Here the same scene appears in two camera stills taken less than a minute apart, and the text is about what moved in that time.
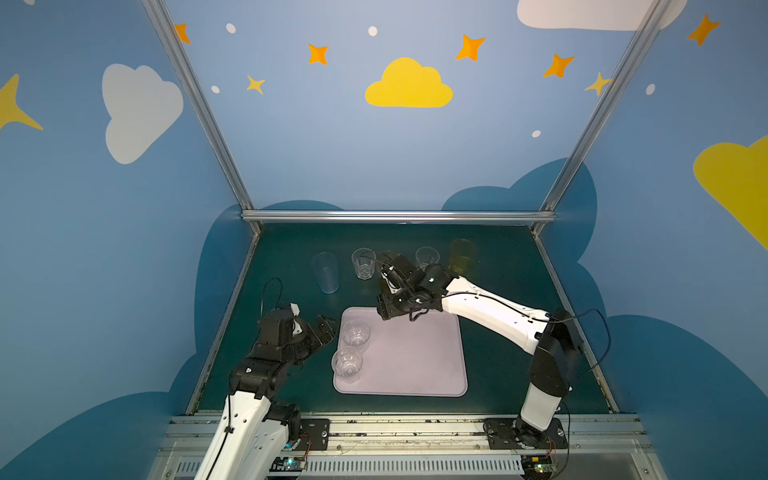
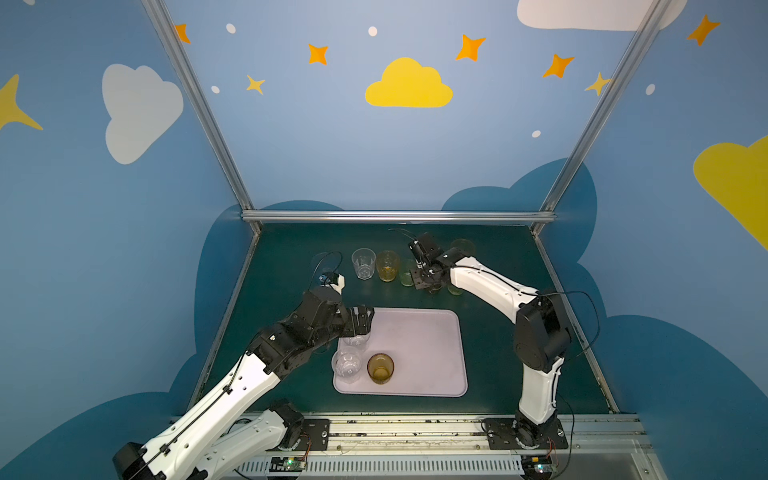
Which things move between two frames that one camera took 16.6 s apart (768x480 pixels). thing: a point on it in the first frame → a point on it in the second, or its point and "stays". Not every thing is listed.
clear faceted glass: x=356 y=333 stays
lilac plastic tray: x=420 y=354 stays
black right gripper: x=395 y=294 → x=428 y=278
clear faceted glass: x=346 y=364 stays
